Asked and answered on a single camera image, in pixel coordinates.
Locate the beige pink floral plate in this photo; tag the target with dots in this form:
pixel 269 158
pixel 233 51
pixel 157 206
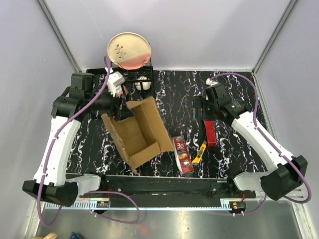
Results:
pixel 129 51

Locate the small white cup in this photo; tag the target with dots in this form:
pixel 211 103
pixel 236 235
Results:
pixel 143 83

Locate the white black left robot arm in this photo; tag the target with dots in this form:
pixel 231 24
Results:
pixel 50 183

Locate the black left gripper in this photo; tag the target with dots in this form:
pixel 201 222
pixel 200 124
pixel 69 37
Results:
pixel 120 110

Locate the white box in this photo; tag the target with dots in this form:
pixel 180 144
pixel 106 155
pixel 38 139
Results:
pixel 182 156

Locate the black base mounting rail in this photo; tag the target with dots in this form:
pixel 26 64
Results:
pixel 155 186

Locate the yellow utility knife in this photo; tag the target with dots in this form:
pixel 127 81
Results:
pixel 200 153

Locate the red item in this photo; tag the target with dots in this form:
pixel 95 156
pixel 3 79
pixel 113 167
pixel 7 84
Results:
pixel 210 133

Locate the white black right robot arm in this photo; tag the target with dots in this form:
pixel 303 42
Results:
pixel 285 172

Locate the black wire dish rack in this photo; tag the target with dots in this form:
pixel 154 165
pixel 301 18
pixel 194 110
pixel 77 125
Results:
pixel 131 76

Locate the pink patterned bowl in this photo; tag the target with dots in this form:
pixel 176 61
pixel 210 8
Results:
pixel 124 91

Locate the dark blue tray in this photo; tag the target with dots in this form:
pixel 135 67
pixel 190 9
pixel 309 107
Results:
pixel 74 235

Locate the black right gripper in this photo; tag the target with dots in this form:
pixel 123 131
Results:
pixel 205 101

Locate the brown cardboard express box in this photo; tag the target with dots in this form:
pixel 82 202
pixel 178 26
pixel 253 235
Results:
pixel 140 138

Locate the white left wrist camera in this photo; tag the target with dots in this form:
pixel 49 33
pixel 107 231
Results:
pixel 114 83

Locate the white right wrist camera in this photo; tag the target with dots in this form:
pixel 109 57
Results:
pixel 212 83

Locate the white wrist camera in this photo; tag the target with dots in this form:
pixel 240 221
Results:
pixel 114 83
pixel 212 83

